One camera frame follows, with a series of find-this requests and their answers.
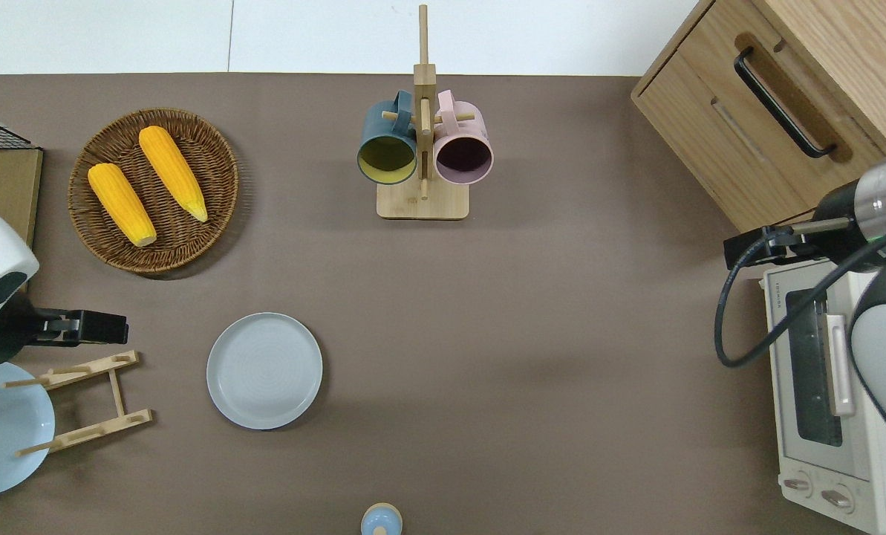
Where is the wooden drawer cabinet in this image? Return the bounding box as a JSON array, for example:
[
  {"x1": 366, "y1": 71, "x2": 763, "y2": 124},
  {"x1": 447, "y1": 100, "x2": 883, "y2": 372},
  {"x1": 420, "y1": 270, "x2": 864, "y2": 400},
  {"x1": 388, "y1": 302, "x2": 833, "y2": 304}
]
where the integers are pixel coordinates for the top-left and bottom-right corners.
[{"x1": 631, "y1": 0, "x2": 886, "y2": 233}]

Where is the cream toaster oven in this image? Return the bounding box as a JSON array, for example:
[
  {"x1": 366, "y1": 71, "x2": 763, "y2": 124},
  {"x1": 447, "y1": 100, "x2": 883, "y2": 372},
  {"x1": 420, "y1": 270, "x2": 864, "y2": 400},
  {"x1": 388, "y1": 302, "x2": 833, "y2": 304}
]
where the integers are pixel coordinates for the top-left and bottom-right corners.
[{"x1": 762, "y1": 256, "x2": 886, "y2": 535}]

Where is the small blue round bottle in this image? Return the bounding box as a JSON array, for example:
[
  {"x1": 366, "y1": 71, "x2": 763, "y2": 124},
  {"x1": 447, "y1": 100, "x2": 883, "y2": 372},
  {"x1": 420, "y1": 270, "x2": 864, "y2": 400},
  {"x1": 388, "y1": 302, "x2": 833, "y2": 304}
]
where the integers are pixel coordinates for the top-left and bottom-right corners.
[{"x1": 361, "y1": 503, "x2": 403, "y2": 535}]

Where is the wooden plate rack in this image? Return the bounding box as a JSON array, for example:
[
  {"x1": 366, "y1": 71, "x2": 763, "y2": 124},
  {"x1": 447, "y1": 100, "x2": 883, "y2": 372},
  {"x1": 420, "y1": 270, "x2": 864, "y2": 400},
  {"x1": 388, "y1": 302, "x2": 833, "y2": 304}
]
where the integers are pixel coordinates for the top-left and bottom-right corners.
[{"x1": 4, "y1": 351, "x2": 153, "y2": 457}]

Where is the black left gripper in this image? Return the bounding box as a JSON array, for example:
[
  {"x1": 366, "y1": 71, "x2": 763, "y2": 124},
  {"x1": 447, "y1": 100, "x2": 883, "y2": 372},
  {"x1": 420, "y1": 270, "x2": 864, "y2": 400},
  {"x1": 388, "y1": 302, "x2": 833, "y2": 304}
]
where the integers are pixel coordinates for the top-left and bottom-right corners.
[{"x1": 0, "y1": 294, "x2": 128, "y2": 369}]

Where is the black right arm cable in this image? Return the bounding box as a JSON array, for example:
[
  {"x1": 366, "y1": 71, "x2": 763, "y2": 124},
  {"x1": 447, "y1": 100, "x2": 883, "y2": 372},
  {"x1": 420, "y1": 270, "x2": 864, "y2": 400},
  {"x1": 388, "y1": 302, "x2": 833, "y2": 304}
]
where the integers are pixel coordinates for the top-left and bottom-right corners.
[{"x1": 714, "y1": 221, "x2": 886, "y2": 369}]

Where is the short yellow corn cob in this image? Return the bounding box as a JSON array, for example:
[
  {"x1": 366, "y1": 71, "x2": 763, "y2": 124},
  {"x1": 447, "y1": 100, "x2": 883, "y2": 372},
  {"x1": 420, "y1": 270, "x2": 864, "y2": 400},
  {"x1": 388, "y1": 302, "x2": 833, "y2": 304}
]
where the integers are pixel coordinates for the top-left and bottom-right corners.
[{"x1": 88, "y1": 163, "x2": 157, "y2": 247}]

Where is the brown wicker basket tray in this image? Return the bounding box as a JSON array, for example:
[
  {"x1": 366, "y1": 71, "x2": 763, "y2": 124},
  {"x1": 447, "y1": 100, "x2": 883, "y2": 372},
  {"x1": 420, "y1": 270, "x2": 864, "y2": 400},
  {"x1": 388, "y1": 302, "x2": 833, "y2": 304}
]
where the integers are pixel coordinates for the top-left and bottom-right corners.
[{"x1": 68, "y1": 108, "x2": 240, "y2": 274}]

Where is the dark teal mug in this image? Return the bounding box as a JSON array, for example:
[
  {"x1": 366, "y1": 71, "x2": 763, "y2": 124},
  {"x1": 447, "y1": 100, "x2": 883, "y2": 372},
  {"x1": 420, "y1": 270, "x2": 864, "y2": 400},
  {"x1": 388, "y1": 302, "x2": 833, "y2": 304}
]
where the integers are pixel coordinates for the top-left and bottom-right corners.
[{"x1": 357, "y1": 90, "x2": 419, "y2": 185}]

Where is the light blue plate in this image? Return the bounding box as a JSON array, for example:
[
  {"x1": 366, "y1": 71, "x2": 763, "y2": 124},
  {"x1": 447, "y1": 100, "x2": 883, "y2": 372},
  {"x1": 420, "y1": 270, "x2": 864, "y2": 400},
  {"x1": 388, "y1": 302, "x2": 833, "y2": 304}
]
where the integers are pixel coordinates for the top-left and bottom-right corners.
[{"x1": 0, "y1": 360, "x2": 56, "y2": 498}]

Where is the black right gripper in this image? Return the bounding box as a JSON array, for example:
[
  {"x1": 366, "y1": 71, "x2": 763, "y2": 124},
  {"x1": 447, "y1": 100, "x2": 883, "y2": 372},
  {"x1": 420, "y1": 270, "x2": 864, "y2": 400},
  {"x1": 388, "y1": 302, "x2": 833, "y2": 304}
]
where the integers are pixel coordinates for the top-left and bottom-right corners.
[{"x1": 723, "y1": 180, "x2": 886, "y2": 274}]

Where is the pink mug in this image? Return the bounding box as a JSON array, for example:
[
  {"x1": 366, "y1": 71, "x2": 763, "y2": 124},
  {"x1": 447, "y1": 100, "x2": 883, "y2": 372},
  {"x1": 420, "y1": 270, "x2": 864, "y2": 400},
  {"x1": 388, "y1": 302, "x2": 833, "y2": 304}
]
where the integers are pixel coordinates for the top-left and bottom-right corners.
[{"x1": 433, "y1": 90, "x2": 494, "y2": 185}]

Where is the gray round plate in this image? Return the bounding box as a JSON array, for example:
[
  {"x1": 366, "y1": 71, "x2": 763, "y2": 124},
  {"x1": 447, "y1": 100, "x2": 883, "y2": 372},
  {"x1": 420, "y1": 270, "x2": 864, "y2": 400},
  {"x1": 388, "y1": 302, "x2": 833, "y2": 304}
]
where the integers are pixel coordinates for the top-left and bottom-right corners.
[{"x1": 206, "y1": 312, "x2": 324, "y2": 431}]

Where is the wooden mug tree stand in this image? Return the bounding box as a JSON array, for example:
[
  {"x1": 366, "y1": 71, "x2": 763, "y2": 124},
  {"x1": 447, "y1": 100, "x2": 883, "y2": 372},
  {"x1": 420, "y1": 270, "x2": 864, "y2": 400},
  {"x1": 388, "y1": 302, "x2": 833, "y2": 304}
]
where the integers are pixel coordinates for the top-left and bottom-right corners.
[{"x1": 377, "y1": 4, "x2": 476, "y2": 221}]

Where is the toaster oven door handle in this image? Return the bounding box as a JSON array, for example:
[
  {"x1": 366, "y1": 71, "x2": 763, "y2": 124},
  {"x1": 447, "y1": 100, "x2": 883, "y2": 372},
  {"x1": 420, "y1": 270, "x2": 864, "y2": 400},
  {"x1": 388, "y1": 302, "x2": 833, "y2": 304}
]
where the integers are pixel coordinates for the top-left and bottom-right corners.
[{"x1": 825, "y1": 314, "x2": 856, "y2": 417}]

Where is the long yellow corn cob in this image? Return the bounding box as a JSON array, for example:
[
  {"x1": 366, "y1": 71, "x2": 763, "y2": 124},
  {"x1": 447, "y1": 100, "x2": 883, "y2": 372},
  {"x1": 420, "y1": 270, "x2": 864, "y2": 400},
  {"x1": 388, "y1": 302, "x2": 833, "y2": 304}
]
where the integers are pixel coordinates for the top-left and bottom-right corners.
[{"x1": 139, "y1": 126, "x2": 209, "y2": 223}]

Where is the black cabinet handle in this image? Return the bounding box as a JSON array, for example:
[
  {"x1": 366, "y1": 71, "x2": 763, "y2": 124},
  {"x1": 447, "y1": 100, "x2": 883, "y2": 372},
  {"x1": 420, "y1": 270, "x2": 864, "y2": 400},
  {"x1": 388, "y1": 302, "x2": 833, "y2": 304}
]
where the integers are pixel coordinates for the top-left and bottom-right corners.
[{"x1": 734, "y1": 47, "x2": 837, "y2": 159}]

